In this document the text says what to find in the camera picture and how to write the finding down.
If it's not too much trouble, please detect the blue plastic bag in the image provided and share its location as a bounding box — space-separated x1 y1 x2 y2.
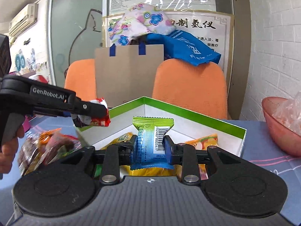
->
146 30 221 66

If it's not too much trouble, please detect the brown paper bag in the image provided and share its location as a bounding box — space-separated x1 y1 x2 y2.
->
95 43 164 108

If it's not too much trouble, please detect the orange yellow snack bag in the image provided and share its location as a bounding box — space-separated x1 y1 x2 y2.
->
185 134 218 180

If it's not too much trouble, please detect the brown cookie pack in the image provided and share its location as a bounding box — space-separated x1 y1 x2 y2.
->
17 131 83 176

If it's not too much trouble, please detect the blue striped tablecloth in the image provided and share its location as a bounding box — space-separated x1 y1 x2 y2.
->
1 120 300 225

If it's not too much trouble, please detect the pink plastic bowl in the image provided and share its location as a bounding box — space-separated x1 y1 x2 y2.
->
262 96 300 157

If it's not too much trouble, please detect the green cardboard box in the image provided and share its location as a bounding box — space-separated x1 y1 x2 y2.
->
75 97 246 157

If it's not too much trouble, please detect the green blue snack bar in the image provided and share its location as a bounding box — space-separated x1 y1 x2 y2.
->
131 116 174 170

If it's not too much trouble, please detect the floral cloth bundle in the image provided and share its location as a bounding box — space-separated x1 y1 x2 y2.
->
108 3 176 46

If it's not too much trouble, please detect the right orange chair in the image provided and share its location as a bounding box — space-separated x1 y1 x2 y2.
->
152 59 228 119

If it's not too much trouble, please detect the person left hand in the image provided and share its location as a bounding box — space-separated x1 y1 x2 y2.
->
0 125 24 174

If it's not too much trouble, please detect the white poster with characters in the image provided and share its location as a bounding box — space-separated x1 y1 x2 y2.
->
104 10 234 76

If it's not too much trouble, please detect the orange small snack packet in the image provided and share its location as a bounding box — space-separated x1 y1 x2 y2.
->
38 128 61 145

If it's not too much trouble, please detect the left orange chair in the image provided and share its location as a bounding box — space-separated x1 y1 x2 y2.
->
64 59 97 101

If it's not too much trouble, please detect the red snack packet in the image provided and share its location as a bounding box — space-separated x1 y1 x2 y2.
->
70 98 111 128

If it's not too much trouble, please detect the black camera device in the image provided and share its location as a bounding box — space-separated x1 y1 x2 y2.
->
0 34 11 78

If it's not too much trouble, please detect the wall air conditioner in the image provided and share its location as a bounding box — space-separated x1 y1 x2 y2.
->
9 3 38 38

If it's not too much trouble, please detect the orange chair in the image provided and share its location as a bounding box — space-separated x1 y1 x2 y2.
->
152 59 228 119
64 59 97 101

